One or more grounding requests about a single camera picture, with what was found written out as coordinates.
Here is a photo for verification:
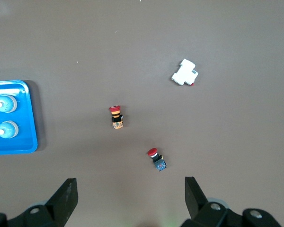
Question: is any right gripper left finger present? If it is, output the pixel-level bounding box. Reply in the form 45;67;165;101
0;178;78;227

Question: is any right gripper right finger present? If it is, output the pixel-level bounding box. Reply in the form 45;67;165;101
181;176;282;227

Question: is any blue bell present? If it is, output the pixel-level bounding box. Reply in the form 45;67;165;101
0;95;18;114
0;120;19;139

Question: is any blue plastic tray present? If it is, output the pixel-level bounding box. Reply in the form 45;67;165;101
0;79;38;156

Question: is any red push button dark base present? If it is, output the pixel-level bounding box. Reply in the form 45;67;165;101
147;148;168;172

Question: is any red emergency stop orange base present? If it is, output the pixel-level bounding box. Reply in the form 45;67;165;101
108;105;125;130

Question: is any white circuit breaker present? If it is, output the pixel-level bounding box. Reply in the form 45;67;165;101
170;58;199;87

